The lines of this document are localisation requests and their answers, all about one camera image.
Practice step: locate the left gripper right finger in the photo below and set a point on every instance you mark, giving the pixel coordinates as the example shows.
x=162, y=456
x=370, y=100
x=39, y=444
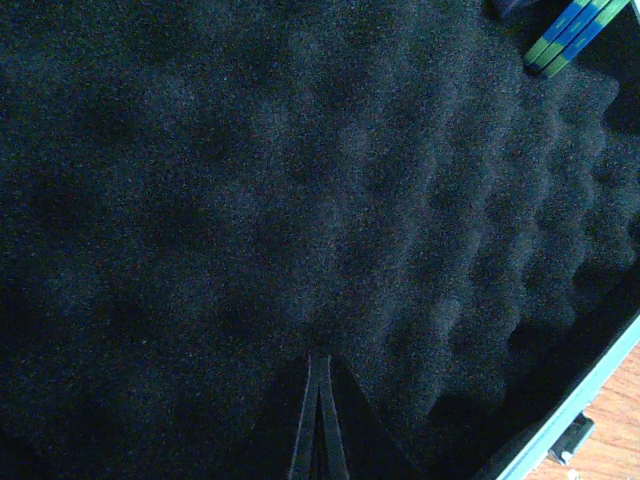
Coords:
x=332, y=462

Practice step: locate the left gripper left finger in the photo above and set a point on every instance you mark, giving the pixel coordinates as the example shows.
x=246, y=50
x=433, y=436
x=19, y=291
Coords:
x=302, y=457

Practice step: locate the aluminium poker case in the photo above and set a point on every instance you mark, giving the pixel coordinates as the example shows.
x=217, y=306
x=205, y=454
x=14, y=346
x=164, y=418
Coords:
x=197, y=194

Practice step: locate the blue green chip stack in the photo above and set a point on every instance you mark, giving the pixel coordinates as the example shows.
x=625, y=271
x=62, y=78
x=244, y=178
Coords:
x=572, y=31

